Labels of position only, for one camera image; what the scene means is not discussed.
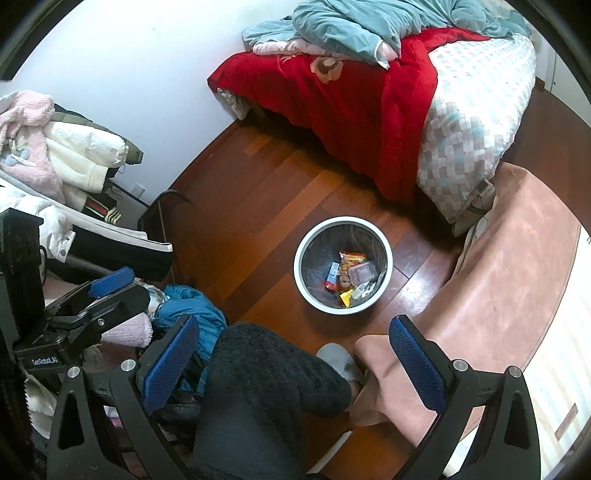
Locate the black and white garment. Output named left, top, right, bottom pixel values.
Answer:
left=0, top=185, right=175, bottom=283

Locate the teal quilt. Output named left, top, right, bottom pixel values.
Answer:
left=242, top=0, right=532, bottom=71

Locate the pink fluffy garment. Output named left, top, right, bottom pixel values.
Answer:
left=0, top=90, right=66, bottom=205

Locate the checkered bed sheet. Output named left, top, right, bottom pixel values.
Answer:
left=416, top=33, right=537, bottom=225

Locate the white stick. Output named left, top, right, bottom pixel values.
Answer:
left=306, top=429, right=355, bottom=474

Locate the pale pink cloth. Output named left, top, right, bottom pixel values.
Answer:
left=252, top=38, right=325, bottom=59

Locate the white round waste bin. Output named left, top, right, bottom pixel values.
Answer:
left=294, top=215, right=394, bottom=315

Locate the striped cream cloth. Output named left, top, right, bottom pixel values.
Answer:
left=522, top=277, right=591, bottom=468

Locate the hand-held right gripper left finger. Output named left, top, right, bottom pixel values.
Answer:
left=46, top=314, right=201, bottom=480

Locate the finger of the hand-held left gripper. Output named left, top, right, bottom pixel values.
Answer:
left=44, top=267, right=136, bottom=320
left=45, top=283, right=151, bottom=345

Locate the red fleece blanket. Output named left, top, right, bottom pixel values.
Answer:
left=207, top=27, right=490, bottom=205

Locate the pink towel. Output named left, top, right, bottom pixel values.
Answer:
left=99, top=318, right=154, bottom=350

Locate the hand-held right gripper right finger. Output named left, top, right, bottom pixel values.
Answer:
left=389, top=315, right=542, bottom=480

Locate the clear plastic container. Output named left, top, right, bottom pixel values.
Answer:
left=348, top=261, right=376, bottom=285

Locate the blue jacket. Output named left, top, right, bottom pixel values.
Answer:
left=152, top=285, right=228, bottom=394

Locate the white puffer jacket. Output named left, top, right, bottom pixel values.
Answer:
left=44, top=121, right=131, bottom=195

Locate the person's dark fleece trouser leg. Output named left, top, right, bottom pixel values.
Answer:
left=188, top=322, right=365, bottom=480

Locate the pink tablecloth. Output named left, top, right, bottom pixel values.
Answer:
left=350, top=161, right=583, bottom=440

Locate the olive green jacket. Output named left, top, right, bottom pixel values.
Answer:
left=50, top=104, right=145, bottom=168

